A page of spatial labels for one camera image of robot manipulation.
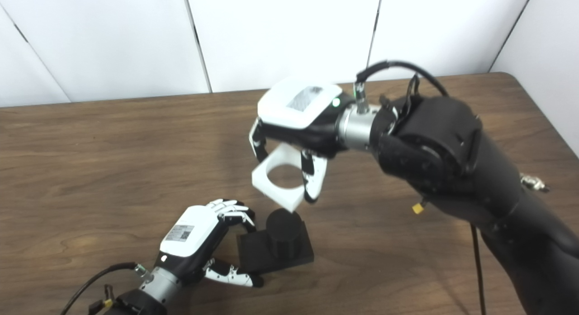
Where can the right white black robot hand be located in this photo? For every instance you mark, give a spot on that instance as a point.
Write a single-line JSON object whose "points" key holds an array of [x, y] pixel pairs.
{"points": [[289, 111]]}

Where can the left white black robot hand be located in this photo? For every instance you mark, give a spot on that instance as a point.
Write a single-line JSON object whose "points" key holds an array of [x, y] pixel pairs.
{"points": [[190, 233]]}

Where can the white square piece with hole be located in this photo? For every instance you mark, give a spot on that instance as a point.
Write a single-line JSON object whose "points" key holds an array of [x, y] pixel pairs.
{"points": [[285, 196]]}

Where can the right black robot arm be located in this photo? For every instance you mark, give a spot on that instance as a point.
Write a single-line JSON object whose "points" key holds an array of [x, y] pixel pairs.
{"points": [[475, 170]]}

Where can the black peg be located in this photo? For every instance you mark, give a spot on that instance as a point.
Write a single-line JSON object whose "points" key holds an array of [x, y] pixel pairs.
{"points": [[280, 242]]}

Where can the small yellow connector tag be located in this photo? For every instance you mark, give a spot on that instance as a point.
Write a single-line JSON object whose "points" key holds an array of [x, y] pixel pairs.
{"points": [[107, 303], [418, 208]]}

